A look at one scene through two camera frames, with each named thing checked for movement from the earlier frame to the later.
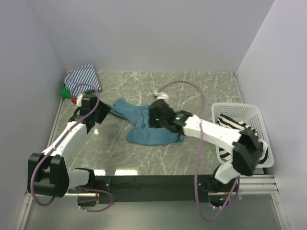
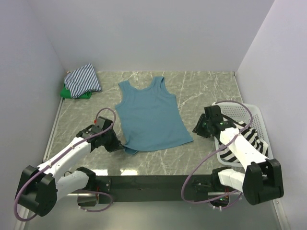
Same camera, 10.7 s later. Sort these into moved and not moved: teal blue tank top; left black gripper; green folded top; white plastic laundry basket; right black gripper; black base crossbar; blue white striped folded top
Moved: right black gripper; teal blue tank top; left black gripper
Not moved: blue white striped folded top; white plastic laundry basket; black base crossbar; green folded top
